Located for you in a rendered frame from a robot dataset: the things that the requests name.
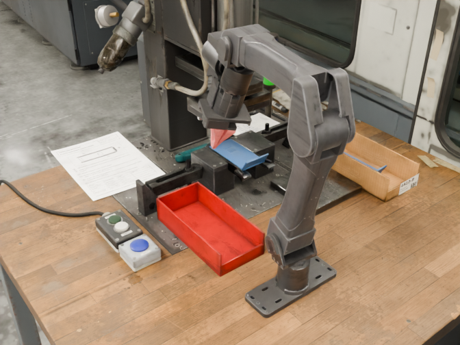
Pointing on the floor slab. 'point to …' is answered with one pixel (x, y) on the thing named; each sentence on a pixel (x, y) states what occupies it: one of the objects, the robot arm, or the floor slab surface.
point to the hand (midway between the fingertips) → (213, 144)
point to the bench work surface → (15, 238)
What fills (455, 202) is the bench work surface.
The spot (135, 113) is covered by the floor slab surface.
